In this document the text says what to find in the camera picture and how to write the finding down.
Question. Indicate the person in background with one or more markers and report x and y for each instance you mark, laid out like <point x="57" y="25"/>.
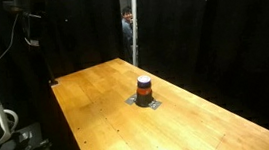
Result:
<point x="127" y="28"/>

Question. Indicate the dark upside-down cup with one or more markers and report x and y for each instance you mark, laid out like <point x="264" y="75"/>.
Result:
<point x="144" y="91"/>

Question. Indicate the black curtain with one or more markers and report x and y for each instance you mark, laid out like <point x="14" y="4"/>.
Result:
<point x="218" y="49"/>

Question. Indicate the grey tape under cup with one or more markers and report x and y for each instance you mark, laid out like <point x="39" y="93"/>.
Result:
<point x="154" y="104"/>

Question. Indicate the white vertical pole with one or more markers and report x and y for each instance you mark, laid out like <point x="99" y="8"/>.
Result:
<point x="135" y="29"/>

